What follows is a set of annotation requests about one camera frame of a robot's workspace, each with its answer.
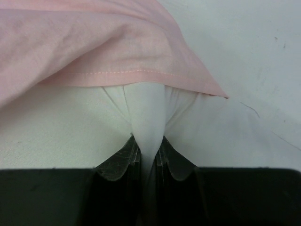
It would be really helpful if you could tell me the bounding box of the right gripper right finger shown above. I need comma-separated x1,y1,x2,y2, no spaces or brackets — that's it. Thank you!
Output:
155,138,301,226

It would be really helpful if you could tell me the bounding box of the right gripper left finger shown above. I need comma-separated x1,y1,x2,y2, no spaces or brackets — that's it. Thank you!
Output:
0,137,141,226

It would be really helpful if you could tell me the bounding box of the white pillow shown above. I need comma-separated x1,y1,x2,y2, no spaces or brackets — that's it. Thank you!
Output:
0,82,301,177

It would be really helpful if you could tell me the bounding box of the blue pink printed pillowcase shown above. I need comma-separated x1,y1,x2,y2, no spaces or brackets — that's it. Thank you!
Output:
0,0,225,105

